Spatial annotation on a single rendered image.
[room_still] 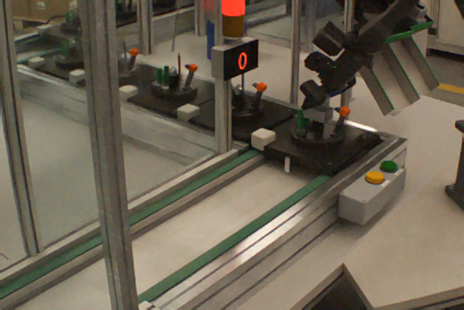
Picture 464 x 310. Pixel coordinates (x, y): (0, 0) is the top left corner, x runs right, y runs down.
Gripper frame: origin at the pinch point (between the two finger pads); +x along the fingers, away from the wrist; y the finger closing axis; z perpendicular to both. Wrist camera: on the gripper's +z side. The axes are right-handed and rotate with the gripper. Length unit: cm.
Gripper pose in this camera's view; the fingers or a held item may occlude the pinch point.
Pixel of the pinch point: (317, 96)
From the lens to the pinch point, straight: 165.7
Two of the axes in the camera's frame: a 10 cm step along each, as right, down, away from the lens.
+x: -4.7, 5.4, 7.0
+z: -6.1, -7.7, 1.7
